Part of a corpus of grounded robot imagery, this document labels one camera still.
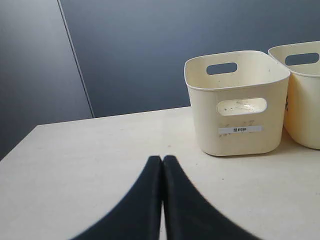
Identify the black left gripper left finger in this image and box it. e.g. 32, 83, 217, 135
74, 155, 163, 240

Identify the cream plastic bin middle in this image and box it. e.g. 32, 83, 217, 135
268, 41, 320, 150

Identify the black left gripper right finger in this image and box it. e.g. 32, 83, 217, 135
162, 155, 253, 240

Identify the cream plastic bin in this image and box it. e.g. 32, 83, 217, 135
184, 50, 290, 157
268, 41, 320, 150

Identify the cream plastic bin left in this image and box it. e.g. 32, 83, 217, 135
184, 50, 290, 157

